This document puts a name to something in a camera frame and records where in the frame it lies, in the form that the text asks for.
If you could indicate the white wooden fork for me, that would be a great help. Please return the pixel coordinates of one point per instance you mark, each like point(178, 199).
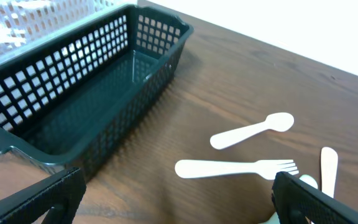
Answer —
point(328, 163)
point(267, 169)

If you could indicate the white wooden spoon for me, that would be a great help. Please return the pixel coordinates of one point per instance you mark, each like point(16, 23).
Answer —
point(279, 122)

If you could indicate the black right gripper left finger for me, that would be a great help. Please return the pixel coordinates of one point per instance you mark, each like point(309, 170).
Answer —
point(57, 198)

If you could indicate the clear plastic basket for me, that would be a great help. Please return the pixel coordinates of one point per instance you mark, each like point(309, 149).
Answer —
point(22, 22)

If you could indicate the dark green plastic basket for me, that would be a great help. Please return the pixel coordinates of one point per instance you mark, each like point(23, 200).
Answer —
point(68, 100)

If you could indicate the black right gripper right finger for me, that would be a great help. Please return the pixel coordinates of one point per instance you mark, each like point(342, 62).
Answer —
point(296, 202)

